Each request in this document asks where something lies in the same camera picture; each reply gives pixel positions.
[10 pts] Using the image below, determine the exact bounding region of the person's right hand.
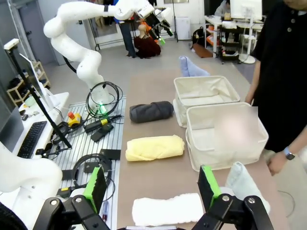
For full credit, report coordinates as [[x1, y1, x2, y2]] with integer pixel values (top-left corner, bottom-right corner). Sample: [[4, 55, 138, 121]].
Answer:
[[244, 92, 256, 105]]

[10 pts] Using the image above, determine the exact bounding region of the black utility cart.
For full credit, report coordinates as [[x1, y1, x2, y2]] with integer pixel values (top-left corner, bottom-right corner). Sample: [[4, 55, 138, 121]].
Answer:
[[219, 23, 241, 65]]

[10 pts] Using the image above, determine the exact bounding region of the white computer desk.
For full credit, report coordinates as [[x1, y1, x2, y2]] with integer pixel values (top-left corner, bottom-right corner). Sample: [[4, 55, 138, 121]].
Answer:
[[11, 92, 71, 159]]

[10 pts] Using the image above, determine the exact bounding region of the blue towel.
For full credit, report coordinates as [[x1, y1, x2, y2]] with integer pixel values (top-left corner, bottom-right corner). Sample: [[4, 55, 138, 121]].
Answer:
[[178, 55, 211, 78]]

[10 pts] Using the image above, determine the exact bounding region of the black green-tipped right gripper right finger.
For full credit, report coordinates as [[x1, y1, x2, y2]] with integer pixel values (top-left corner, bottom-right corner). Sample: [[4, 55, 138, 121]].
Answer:
[[194, 164, 275, 230]]

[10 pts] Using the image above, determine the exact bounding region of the black power brick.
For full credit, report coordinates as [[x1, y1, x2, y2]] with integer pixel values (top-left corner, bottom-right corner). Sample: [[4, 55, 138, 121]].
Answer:
[[83, 118, 114, 133]]

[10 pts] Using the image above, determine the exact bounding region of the wooden shelf rack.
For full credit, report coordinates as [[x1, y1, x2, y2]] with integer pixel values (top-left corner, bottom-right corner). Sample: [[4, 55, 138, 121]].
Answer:
[[6, 60, 51, 106]]

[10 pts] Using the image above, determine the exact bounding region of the person's left hand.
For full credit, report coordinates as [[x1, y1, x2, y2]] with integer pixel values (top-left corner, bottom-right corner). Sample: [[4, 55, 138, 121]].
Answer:
[[266, 150, 296, 177]]

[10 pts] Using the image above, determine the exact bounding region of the black looped cable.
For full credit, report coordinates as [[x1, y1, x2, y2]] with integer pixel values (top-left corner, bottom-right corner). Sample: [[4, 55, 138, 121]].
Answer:
[[72, 154, 114, 188]]

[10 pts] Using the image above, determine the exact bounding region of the black coiled cable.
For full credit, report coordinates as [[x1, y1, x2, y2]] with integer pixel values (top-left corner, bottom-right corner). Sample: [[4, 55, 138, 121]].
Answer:
[[85, 81, 124, 120]]

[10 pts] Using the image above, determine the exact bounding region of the seated person in background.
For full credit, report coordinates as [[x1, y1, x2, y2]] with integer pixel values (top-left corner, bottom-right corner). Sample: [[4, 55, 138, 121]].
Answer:
[[214, 0, 231, 16]]

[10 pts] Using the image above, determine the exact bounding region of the pale green bowl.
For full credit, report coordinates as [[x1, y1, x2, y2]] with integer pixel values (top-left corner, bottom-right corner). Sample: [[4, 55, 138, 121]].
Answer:
[[24, 96, 37, 108]]

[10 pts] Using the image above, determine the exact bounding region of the blue wrist watch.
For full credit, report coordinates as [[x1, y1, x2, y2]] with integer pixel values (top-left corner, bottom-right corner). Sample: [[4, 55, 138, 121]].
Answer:
[[283, 146, 296, 161]]

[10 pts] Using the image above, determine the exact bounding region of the mannequin in dark red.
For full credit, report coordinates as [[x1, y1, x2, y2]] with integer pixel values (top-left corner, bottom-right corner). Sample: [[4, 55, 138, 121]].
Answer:
[[133, 23, 162, 59]]

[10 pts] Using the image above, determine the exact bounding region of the white office desk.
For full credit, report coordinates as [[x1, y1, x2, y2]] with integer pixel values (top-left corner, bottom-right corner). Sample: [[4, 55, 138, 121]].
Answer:
[[204, 14, 265, 58]]

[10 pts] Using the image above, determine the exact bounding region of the cream fabric basket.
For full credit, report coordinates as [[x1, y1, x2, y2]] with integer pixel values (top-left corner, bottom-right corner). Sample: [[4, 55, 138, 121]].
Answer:
[[185, 102, 270, 172], [173, 75, 241, 128]]

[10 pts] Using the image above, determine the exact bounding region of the brown flat board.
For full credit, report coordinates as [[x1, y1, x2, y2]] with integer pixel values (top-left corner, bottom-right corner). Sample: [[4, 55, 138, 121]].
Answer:
[[192, 43, 213, 58]]

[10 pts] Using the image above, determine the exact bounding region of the yellow emergency stop button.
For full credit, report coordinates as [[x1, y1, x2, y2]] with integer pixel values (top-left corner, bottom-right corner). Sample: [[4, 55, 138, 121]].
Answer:
[[67, 112, 83, 128]]

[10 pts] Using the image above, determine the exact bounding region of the dark grey towel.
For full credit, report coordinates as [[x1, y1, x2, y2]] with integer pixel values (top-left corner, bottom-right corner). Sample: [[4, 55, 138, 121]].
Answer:
[[129, 101, 175, 124]]

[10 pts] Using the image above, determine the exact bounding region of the person's left forearm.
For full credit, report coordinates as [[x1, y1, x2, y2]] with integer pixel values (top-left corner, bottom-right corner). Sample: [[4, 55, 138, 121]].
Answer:
[[286, 124, 307, 155]]

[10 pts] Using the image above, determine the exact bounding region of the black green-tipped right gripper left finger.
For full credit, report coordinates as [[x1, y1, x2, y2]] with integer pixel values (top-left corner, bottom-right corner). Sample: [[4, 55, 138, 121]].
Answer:
[[32, 165, 111, 230]]

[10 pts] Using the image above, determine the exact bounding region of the black backpack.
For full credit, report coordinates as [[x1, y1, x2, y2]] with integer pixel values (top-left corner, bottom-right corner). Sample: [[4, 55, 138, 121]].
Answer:
[[191, 26, 205, 46]]

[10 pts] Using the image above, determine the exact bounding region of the black rectangular box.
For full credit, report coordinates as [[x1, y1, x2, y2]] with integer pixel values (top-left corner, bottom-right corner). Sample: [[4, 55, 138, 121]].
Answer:
[[99, 149, 121, 161]]

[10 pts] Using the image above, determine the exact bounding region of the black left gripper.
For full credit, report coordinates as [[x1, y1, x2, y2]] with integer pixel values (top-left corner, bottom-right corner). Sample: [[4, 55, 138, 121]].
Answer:
[[144, 11, 174, 46]]

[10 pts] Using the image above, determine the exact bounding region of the person in black shirt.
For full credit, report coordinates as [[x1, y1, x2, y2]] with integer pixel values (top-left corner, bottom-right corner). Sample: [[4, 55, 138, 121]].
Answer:
[[244, 0, 307, 230]]

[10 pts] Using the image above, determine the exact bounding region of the person's right forearm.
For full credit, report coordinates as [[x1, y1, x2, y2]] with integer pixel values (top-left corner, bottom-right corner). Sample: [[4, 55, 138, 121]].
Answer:
[[247, 59, 262, 97]]

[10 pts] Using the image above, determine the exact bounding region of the black flat box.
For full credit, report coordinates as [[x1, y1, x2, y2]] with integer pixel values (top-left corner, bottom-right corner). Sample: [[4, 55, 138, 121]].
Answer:
[[90, 126, 114, 143]]

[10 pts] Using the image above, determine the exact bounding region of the white cabinet appliance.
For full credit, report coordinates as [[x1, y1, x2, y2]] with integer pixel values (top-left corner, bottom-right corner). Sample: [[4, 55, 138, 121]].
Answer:
[[175, 16, 191, 41]]

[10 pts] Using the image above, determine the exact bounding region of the mint rolled towel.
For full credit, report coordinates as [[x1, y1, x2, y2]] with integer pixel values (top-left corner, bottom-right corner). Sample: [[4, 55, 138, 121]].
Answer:
[[225, 161, 271, 214]]

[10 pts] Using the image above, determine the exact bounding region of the computer monitor on stand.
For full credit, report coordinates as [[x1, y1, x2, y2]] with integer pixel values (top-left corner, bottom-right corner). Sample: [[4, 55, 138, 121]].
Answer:
[[18, 53, 73, 150]]

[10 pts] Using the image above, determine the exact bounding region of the yellow towel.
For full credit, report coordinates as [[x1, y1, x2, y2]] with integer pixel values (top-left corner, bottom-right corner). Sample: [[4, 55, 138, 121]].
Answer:
[[125, 134, 186, 162]]

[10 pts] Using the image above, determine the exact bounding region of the black keyboard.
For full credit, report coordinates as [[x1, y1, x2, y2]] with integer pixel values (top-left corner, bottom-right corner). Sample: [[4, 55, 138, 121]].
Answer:
[[17, 120, 48, 159]]

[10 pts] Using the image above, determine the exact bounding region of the standing person in jeans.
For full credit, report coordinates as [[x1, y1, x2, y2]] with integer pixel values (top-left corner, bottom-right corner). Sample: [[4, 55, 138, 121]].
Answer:
[[114, 14, 138, 58]]

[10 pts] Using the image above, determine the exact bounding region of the white towel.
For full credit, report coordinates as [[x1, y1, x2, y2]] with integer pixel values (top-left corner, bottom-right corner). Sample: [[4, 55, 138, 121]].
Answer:
[[131, 193, 205, 227]]

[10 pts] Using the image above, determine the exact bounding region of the white-backed monitor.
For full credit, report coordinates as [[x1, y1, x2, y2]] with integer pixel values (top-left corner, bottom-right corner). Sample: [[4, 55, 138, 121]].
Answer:
[[229, 0, 263, 21]]

